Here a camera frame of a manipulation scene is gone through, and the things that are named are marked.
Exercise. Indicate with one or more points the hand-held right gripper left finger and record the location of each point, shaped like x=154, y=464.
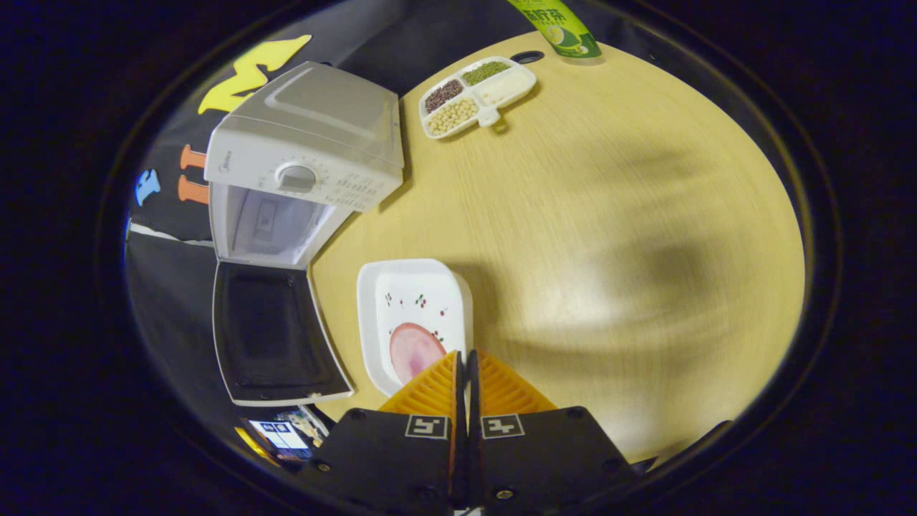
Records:
x=401, y=466

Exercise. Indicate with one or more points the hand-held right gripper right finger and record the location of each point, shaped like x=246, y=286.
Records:
x=544, y=466

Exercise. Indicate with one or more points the pink ham slice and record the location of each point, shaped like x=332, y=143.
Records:
x=414, y=351

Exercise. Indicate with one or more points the white rectangular plate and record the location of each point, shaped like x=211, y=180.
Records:
x=415, y=287

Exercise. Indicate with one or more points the white microwave oven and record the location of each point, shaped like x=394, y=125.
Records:
x=308, y=122

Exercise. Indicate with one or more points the white divided tray with beans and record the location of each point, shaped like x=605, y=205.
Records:
x=476, y=93

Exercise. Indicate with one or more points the black table grommet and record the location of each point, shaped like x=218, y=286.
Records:
x=514, y=56

